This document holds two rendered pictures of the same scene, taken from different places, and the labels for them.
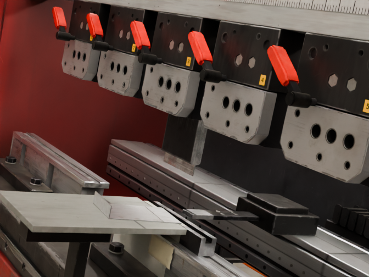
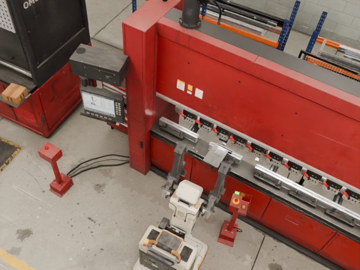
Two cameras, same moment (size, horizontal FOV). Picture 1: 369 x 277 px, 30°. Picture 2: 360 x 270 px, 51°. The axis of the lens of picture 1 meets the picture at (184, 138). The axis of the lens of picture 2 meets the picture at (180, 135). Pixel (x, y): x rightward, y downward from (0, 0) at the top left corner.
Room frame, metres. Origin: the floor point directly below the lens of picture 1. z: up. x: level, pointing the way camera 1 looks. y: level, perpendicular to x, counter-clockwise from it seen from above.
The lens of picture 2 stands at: (-0.79, 1.77, 4.33)
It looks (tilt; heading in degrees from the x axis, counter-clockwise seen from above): 51 degrees down; 328
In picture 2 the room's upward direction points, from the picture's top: 6 degrees clockwise
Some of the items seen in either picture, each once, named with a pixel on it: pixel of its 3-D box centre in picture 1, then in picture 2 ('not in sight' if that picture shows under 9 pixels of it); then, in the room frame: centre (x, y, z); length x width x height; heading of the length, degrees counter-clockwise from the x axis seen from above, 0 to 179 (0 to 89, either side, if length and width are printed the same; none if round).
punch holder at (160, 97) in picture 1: (189, 65); (223, 130); (1.20, 0.02, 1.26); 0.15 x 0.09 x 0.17; 33
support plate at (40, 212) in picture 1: (91, 212); (215, 156); (1.10, 0.13, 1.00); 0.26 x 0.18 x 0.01; 123
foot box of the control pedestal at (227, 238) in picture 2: not in sight; (228, 233); (0.57, 0.10, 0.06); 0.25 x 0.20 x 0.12; 134
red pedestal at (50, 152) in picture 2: not in sight; (55, 169); (2.04, 1.71, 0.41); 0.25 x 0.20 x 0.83; 123
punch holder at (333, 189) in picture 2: not in sight; (332, 184); (0.19, -0.63, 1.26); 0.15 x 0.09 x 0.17; 33
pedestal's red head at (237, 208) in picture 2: not in sight; (239, 203); (0.59, 0.08, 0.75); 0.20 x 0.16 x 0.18; 44
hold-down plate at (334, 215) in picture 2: not in sight; (339, 217); (-0.03, -0.71, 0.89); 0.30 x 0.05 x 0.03; 33
